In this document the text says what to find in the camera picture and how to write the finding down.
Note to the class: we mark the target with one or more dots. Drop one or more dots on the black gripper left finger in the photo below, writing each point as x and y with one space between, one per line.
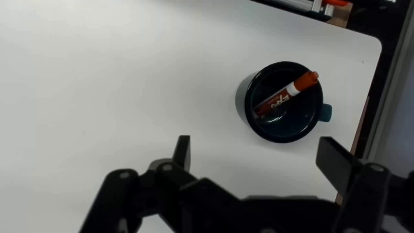
129 194

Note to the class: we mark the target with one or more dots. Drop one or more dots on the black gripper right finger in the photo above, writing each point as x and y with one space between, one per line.
366 194

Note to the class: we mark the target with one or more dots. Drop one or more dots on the red sharpie marker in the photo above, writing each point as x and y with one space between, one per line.
282 95

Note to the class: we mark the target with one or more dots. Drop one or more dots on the dark teal mug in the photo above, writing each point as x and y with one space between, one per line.
297 116

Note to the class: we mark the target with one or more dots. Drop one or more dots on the wooden block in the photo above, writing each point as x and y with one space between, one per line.
343 18

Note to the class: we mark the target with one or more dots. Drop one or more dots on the orange clamp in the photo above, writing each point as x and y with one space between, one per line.
334 3

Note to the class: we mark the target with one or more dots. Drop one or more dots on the aluminium profile post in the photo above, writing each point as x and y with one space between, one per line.
389 85

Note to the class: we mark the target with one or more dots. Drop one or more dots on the aluminium extrusion frame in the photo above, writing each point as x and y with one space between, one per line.
288 2

